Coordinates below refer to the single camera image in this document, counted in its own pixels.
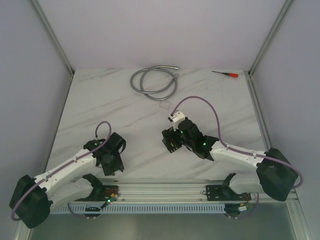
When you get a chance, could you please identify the black fuse box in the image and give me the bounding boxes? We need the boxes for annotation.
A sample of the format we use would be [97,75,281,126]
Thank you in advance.
[161,127,182,153]

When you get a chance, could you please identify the clear plastic fuse box cover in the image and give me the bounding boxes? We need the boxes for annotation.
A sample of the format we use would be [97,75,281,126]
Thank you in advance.
[159,100,172,111]

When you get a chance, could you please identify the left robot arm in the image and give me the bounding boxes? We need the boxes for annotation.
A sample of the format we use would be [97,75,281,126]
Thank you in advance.
[9,132,127,229]

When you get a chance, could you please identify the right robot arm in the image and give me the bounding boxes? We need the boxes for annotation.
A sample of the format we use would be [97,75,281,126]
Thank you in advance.
[173,118,299,202]

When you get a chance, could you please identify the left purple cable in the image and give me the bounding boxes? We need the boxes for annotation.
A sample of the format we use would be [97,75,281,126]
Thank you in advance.
[10,121,112,221]

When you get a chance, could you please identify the purple cable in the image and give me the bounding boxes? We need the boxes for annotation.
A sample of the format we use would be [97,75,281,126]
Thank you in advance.
[10,121,112,221]
[172,96,304,220]

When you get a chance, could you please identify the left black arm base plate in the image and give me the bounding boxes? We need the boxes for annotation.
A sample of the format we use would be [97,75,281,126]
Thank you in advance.
[75,185,119,202]

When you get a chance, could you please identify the aluminium rail frame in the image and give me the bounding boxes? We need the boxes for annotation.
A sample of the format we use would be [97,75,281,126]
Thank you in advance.
[24,177,300,207]

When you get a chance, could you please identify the perforated cable duct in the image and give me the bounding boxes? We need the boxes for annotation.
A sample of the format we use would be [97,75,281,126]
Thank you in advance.
[51,203,227,215]

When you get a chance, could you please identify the grey coiled metal hose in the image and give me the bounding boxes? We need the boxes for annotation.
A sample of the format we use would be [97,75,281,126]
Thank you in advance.
[129,65,180,102]

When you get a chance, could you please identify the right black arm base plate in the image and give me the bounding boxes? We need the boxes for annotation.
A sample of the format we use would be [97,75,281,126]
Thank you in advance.
[203,185,252,202]

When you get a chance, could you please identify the red handled screwdriver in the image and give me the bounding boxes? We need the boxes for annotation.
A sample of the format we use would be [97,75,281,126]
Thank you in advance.
[212,70,239,78]

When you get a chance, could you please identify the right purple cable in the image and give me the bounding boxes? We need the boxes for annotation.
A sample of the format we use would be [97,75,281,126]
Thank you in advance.
[172,96,304,220]

